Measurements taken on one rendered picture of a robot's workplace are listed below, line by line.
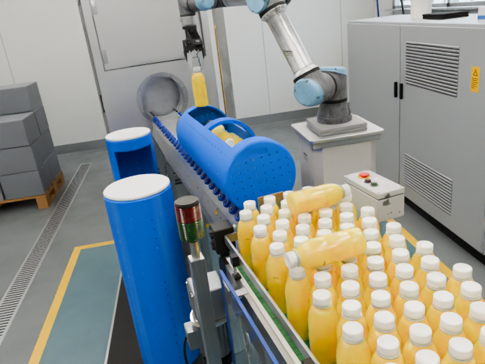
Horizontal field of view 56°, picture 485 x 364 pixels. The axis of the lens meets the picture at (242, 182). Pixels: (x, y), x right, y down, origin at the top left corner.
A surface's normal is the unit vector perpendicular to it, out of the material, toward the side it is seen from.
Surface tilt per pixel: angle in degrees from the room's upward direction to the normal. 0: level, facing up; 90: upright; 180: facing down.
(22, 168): 90
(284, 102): 90
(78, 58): 90
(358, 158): 90
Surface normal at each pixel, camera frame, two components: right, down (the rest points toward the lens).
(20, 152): 0.17, 0.33
